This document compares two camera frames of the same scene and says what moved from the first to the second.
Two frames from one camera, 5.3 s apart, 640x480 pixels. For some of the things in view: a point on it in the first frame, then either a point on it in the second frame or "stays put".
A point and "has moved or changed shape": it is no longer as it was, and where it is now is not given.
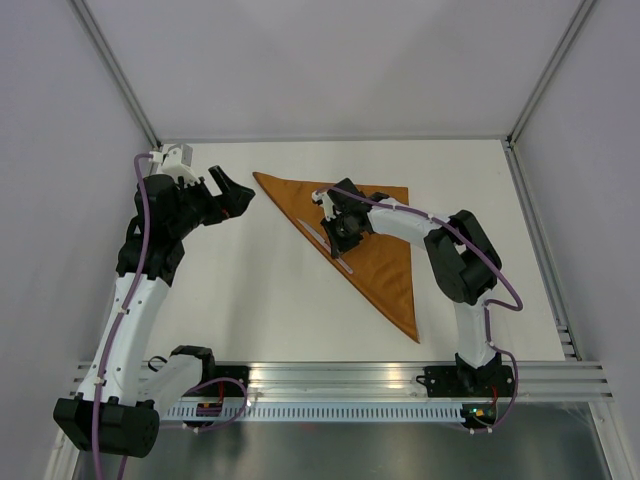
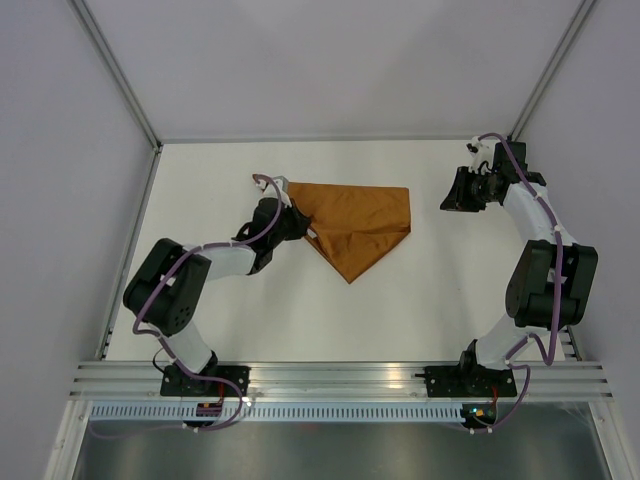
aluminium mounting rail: (401, 381) stays put
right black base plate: (467, 381) stays put
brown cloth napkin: (385, 265) has moved or changed shape
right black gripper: (339, 246) → (457, 199)
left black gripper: (221, 207) → (301, 223)
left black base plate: (230, 388) stays put
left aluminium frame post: (109, 62) stays put
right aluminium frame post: (548, 71) stays put
